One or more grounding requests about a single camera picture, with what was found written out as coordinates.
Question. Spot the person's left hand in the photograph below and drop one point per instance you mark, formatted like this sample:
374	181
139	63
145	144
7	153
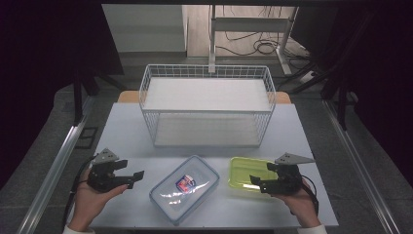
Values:
87	203

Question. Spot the green plastic food container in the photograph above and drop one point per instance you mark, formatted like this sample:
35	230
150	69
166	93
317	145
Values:
242	172

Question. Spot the white power strip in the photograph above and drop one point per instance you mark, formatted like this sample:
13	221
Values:
307	77

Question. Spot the tan wooden board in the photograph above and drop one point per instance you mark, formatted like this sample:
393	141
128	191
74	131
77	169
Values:
128	97

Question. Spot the clear blue-rimmed food container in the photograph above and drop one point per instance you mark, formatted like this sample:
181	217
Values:
181	195

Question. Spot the white cabinet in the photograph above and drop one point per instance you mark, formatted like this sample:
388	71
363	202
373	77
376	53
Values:
146	29

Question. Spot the aluminium rail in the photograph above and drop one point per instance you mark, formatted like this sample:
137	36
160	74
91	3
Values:
55	169
360	169

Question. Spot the black floor frame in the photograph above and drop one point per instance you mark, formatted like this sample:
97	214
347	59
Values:
85	143

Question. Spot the person's right hand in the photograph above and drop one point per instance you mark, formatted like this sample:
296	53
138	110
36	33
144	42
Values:
302	204

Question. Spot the white metal desk frame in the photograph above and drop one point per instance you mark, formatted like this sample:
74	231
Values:
250	24

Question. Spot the black metal stand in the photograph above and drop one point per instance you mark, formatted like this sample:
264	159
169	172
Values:
341	97
78	97

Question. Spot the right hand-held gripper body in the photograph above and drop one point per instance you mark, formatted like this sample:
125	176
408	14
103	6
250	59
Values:
289	182

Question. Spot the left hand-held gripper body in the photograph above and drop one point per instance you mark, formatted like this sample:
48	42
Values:
102	175

